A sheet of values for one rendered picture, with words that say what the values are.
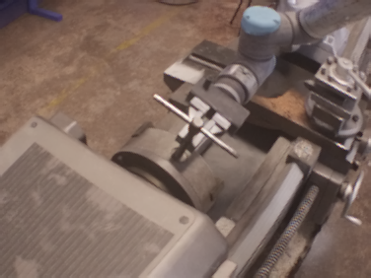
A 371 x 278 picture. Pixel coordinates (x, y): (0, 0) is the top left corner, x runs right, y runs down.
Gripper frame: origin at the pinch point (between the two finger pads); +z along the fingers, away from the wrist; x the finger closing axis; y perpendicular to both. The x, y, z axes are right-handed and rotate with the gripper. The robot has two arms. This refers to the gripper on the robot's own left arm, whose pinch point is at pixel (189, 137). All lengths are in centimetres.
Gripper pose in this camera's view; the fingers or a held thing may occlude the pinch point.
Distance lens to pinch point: 93.9
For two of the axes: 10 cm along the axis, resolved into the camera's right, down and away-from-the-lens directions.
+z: -5.4, 6.3, -5.6
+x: 7.9, 6.1, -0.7
